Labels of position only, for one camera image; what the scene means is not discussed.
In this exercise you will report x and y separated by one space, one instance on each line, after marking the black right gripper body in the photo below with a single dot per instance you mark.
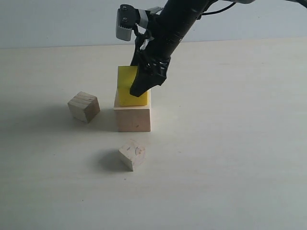
157 39

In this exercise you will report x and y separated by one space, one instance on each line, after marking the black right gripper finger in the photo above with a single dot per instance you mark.
146 79

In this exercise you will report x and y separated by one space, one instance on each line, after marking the yellow cube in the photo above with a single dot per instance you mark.
126 77

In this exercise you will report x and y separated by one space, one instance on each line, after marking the large light wooden cube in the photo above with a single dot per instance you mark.
133 118

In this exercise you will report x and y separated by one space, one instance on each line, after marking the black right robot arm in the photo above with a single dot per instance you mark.
191 10

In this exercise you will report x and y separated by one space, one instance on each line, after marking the medium grained wooden cube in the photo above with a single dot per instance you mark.
84 107

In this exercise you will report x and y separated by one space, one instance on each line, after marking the small pale wooden cube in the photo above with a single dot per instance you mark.
132 154

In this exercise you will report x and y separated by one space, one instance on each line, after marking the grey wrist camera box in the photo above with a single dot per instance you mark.
128 18

